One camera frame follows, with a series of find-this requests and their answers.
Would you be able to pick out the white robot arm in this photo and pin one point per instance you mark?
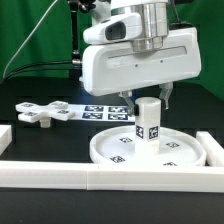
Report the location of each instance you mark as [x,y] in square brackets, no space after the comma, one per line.
[136,47]

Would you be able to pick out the white marker sheet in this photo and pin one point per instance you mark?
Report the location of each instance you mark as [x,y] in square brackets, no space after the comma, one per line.
[100,113]

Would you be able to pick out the white front fence bar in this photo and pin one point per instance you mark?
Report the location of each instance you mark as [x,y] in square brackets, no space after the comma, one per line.
[17,174]

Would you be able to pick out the white right fence bar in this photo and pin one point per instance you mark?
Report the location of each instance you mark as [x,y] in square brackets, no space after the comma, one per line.
[214,151]

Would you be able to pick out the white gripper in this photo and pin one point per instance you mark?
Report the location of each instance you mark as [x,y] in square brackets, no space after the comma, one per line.
[114,68]

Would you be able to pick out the white round table top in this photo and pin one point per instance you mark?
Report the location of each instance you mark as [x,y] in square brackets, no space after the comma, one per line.
[121,146]

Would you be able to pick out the white fence bar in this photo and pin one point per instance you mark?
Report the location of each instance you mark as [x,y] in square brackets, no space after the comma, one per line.
[214,151]
[17,174]
[5,137]

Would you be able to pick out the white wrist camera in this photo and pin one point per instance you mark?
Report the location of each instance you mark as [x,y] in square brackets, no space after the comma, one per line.
[117,28]

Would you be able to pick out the white left fence bar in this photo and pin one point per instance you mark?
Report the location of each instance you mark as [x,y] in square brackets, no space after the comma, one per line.
[5,137]

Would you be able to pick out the white cross-shaped table base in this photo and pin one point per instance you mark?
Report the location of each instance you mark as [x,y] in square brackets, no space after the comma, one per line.
[31,113]

